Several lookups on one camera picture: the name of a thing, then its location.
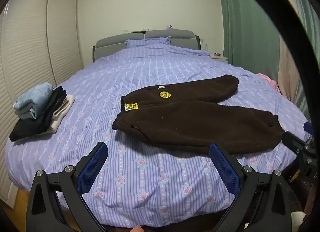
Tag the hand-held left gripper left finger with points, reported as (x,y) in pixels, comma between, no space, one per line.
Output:
(93,167)

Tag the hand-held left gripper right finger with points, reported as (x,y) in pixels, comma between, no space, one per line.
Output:
(225,169)

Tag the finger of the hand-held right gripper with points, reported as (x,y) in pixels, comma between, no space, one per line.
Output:
(296,143)
(308,127)

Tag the dark brown fleece pants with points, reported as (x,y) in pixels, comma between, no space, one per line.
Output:
(187,122)

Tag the person's left hand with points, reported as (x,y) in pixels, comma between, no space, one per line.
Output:
(137,229)

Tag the cream folded garment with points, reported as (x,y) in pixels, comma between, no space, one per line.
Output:
(62,114)

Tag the pink cloth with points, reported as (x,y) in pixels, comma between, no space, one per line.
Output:
(268,79)

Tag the stack of folded clothes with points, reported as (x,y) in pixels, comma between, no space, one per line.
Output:
(30,127)

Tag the purple floral striped duvet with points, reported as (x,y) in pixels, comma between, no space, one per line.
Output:
(112,84)

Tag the light blue folded garment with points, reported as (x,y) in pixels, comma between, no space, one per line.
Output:
(32,99)

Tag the white nightstand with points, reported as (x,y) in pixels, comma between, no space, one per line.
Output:
(220,58)

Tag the green curtain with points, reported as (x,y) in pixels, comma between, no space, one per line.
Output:
(247,22)

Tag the grey upholstered headboard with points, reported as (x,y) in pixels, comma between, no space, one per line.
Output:
(112,41)

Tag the white louvered wardrobe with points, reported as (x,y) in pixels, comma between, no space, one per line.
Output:
(32,47)

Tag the purple floral pillow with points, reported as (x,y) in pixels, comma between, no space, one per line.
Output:
(147,43)

